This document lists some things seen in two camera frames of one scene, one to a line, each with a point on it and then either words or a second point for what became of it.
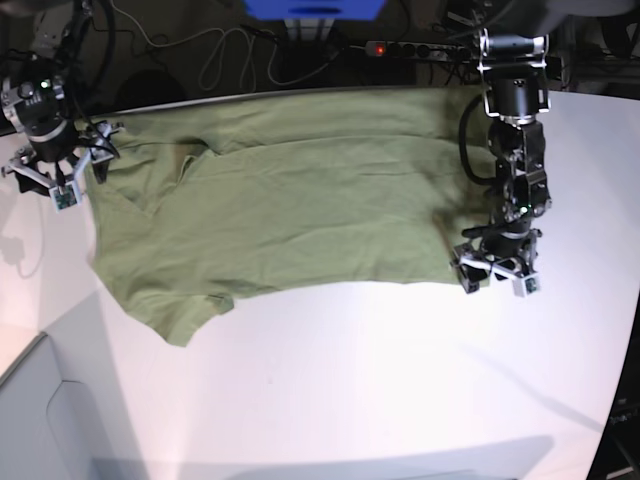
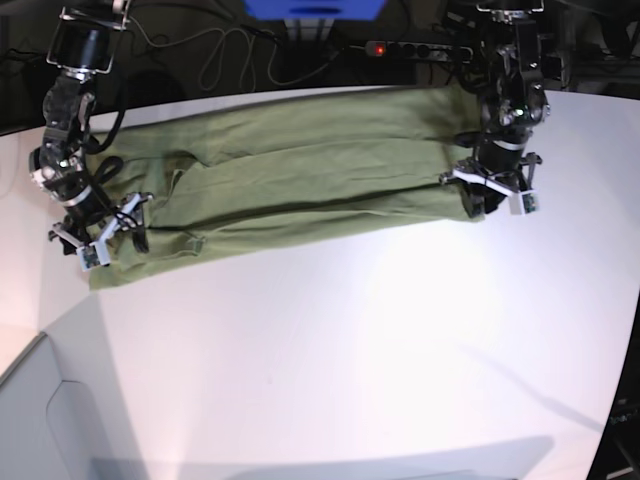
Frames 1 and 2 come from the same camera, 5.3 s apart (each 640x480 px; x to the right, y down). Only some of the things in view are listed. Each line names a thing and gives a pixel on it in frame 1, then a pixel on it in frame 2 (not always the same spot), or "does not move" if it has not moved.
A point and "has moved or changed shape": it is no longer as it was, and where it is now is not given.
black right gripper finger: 101,168 → 139,234
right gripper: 512,253 → 513,180
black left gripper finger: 471,277 → 474,199
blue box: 316,10 does not move
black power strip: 418,50 does not move
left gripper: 59,161 → 97,230
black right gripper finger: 26,184 → 68,248
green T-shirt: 202,203 has moved or changed shape
